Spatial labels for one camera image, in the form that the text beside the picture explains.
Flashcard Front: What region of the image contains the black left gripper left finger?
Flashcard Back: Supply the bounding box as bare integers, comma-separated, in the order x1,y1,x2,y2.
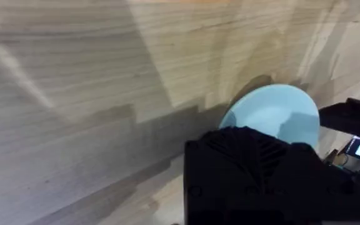
182,126,296,188

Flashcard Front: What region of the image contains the light blue plate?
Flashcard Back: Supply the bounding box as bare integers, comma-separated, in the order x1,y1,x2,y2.
218,83,321,149

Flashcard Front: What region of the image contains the dark device with bright panel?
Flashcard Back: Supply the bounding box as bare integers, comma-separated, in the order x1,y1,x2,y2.
339,136,360,163

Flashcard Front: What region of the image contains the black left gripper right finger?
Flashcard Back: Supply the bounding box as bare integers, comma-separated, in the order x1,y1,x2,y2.
318,97,360,148

